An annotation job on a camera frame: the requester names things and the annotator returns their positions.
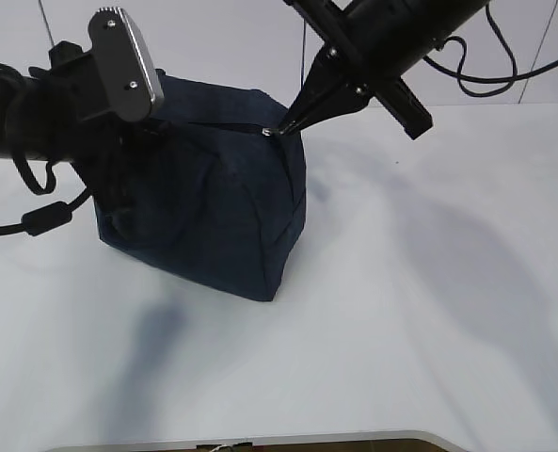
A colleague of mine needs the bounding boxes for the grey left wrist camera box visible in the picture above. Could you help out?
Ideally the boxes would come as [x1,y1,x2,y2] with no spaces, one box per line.
[88,7,165,122]

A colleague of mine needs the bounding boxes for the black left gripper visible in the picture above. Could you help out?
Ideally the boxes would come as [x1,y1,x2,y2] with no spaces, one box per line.
[5,41,156,209]

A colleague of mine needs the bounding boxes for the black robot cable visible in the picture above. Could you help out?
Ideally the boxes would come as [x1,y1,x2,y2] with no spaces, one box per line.
[423,0,558,99]

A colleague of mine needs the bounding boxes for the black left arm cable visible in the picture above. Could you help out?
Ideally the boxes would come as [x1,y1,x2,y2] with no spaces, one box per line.
[0,187,91,238]

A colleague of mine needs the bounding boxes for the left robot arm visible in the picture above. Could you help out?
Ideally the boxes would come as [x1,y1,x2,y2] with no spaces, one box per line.
[0,40,168,235]

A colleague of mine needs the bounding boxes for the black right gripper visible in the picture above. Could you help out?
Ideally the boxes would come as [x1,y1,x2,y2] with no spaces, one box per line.
[278,0,485,139]

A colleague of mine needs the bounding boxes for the navy blue lunch bag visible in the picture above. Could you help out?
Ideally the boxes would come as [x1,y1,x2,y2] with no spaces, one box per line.
[95,73,306,301]

